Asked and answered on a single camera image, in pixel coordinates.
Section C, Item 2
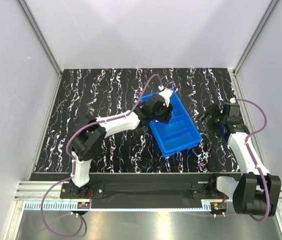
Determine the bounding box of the left aluminium corner post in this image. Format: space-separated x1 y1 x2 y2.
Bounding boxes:
16 0 64 76

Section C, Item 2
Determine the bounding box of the right aluminium corner post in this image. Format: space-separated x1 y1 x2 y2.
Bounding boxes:
233 0 281 76

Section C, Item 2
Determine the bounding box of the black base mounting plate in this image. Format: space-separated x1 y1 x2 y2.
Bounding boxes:
30 172 240 208

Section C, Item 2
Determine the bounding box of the blue plastic divided bin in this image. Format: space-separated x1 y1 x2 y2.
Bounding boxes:
149 91 202 158

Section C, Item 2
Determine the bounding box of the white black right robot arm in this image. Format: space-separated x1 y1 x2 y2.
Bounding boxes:
199 103 282 222

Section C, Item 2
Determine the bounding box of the aluminium frame rail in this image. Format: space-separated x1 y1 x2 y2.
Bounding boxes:
13 181 282 213

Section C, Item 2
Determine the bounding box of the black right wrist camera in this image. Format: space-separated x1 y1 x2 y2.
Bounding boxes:
223 103 240 118

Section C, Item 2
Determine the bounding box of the aluminium corner post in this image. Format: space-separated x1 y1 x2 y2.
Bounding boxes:
233 0 281 76
16 0 64 76

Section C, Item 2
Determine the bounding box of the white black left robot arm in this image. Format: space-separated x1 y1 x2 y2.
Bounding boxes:
66 89 174 195

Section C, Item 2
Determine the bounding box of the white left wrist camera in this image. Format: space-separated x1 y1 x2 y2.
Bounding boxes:
159 86 174 107

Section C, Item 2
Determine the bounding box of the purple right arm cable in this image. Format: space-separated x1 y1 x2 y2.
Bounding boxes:
230 97 274 223

